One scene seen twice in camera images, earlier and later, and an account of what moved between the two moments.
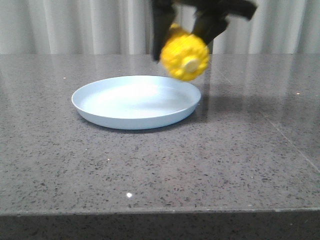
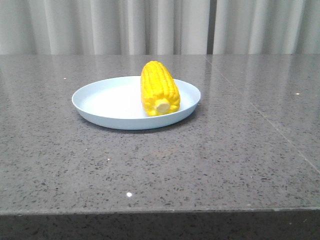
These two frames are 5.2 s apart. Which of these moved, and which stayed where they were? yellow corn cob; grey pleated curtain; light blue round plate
Moved: yellow corn cob
Stayed: light blue round plate; grey pleated curtain
